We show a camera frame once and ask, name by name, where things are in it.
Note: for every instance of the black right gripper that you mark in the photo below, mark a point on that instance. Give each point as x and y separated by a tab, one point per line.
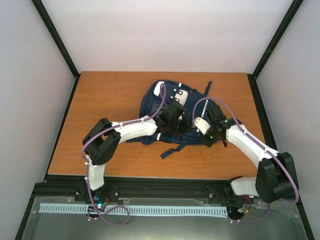
208	143

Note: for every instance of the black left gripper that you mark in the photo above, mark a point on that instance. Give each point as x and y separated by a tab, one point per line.
185	127

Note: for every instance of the navy blue backpack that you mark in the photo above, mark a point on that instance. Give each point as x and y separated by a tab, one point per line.
160	95

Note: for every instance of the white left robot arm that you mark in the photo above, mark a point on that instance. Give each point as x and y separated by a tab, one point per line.
102	141

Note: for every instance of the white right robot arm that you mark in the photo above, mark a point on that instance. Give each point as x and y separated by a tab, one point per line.
276	174

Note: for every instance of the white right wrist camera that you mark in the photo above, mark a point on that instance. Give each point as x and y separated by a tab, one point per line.
201	125

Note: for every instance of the black aluminium frame rail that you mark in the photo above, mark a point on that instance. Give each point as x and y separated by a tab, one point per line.
116	189

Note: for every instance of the light blue slotted cable duct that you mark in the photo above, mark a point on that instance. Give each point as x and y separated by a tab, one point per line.
136	210

